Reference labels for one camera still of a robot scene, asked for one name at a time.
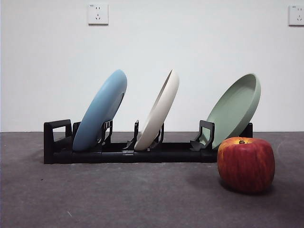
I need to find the blue plate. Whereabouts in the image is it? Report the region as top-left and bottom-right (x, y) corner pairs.
(72, 69), (128, 152)

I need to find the black plate rack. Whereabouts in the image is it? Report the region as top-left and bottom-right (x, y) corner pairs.
(43, 119), (254, 164)

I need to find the green plate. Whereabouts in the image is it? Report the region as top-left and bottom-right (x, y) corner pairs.
(205, 73), (261, 151)

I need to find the red apple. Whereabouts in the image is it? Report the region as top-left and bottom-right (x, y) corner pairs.
(217, 137), (276, 193)

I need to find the white wall socket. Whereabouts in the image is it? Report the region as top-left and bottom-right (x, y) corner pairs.
(288, 5), (304, 27)
(88, 3), (109, 26)

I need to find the cream white plate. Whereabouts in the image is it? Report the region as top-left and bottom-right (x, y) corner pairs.
(134, 69), (180, 151)

